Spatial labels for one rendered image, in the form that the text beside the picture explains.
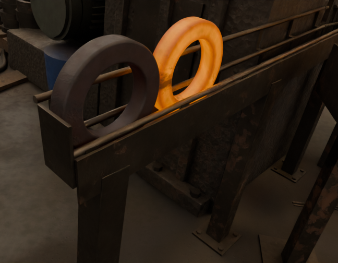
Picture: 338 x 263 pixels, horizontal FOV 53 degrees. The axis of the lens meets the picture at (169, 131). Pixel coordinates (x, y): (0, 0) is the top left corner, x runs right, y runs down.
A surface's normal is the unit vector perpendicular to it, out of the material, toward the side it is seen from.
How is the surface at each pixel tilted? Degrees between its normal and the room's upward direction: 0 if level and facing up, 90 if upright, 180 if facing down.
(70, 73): 54
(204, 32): 90
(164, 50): 60
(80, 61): 42
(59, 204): 0
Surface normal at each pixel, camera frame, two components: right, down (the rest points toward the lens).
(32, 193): 0.15, -0.85
